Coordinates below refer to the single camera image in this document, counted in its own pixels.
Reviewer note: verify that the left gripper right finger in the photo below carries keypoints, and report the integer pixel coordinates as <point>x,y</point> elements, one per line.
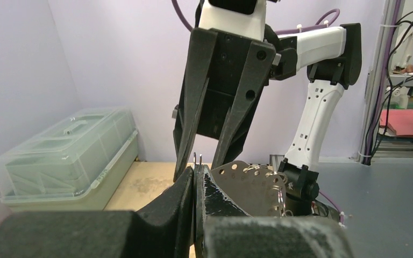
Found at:
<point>320,234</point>

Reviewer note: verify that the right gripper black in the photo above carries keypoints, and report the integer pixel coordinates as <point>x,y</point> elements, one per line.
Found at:
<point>223,81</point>

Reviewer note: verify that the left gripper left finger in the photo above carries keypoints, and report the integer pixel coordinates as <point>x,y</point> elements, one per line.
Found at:
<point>159,229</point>

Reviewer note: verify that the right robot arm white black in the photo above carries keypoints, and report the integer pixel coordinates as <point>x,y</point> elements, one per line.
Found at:
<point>333,59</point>

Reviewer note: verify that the translucent green storage box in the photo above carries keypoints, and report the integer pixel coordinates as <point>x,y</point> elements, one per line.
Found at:
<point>76,164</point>

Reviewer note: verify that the red cardboard piece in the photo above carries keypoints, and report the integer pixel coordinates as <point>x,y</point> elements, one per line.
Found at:
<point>399,121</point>

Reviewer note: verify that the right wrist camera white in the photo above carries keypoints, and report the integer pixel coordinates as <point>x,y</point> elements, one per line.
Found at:
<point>244,18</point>

